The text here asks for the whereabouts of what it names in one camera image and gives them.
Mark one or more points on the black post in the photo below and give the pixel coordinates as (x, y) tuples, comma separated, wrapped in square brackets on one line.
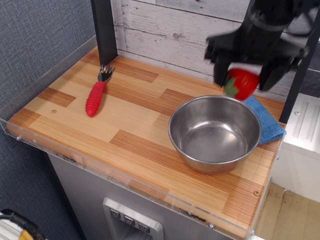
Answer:
[(104, 30), (311, 62)]

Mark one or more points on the red handled fork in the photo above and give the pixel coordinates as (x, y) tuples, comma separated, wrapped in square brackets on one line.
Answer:
[(95, 96)]

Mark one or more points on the clear acrylic guard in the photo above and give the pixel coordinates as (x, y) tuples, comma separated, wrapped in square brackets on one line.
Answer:
[(125, 154)]

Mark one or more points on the black left post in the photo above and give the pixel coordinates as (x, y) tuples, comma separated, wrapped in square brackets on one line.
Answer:
[(104, 30)]

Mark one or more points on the stainless steel bowl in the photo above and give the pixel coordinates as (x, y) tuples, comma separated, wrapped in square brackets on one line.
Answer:
[(214, 134)]

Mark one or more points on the grey cabinet with button panel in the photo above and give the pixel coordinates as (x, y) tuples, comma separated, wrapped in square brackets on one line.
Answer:
[(112, 205)]

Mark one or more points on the white appliance at right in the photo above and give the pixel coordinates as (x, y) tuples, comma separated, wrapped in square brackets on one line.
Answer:
[(297, 167)]

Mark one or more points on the blue microfiber cloth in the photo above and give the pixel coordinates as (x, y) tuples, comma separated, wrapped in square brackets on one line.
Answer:
[(270, 129)]

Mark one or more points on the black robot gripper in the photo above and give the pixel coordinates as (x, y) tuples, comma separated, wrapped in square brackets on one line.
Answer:
[(254, 42)]

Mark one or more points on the black right post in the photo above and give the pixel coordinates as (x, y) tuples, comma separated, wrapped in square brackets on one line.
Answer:
[(311, 62)]

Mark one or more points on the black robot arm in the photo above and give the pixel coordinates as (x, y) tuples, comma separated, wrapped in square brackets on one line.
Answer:
[(281, 12)]

